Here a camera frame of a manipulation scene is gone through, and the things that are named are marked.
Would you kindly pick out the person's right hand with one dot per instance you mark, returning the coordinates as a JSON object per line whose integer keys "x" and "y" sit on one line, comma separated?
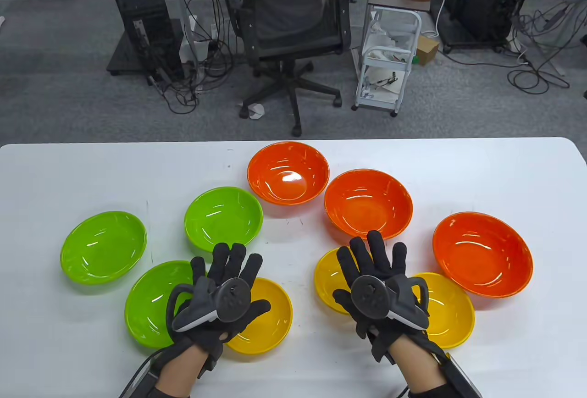
{"x": 373, "y": 251}

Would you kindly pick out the person's left hand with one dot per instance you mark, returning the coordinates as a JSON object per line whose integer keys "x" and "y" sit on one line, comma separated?
{"x": 229, "y": 260}

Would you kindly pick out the green plastic bowl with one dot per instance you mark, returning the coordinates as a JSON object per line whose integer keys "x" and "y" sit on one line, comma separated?
{"x": 223, "y": 217}
{"x": 103, "y": 247}
{"x": 146, "y": 306}

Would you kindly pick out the orange plastic bowl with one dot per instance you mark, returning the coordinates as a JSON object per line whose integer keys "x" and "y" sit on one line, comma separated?
{"x": 288, "y": 173}
{"x": 481, "y": 253}
{"x": 368, "y": 203}

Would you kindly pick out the yellow plastic bowl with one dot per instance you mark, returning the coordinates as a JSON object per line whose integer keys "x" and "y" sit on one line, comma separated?
{"x": 325, "y": 279}
{"x": 270, "y": 324}
{"x": 449, "y": 315}

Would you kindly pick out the person's right forearm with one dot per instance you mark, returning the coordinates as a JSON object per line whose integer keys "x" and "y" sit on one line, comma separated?
{"x": 417, "y": 361}

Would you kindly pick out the person's left forearm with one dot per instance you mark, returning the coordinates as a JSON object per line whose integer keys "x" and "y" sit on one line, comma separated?
{"x": 176, "y": 373}

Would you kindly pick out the black forearm sensor box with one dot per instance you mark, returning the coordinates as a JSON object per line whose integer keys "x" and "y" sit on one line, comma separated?
{"x": 461, "y": 379}
{"x": 146, "y": 384}

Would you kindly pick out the grey and white controller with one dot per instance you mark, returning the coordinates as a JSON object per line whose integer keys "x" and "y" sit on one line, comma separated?
{"x": 369, "y": 297}
{"x": 231, "y": 299}

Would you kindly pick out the white three-tier trolley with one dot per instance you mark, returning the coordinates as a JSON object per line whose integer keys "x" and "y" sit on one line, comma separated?
{"x": 377, "y": 105}

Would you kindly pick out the crumpled white paper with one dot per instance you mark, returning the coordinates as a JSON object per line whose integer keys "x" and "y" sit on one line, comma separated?
{"x": 255, "y": 111}

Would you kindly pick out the cardboard box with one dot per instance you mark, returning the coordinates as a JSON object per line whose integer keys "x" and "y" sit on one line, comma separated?
{"x": 427, "y": 49}

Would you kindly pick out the white plastic bag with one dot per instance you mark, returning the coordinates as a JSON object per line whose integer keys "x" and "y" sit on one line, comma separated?
{"x": 390, "y": 40}

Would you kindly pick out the black mesh office chair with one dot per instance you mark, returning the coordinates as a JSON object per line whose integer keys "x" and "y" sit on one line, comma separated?
{"x": 293, "y": 45}

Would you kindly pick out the black computer tower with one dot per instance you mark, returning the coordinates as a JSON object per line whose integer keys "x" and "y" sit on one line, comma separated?
{"x": 142, "y": 17}

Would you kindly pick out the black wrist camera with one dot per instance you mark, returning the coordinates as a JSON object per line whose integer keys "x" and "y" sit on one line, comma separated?
{"x": 380, "y": 347}
{"x": 208, "y": 363}

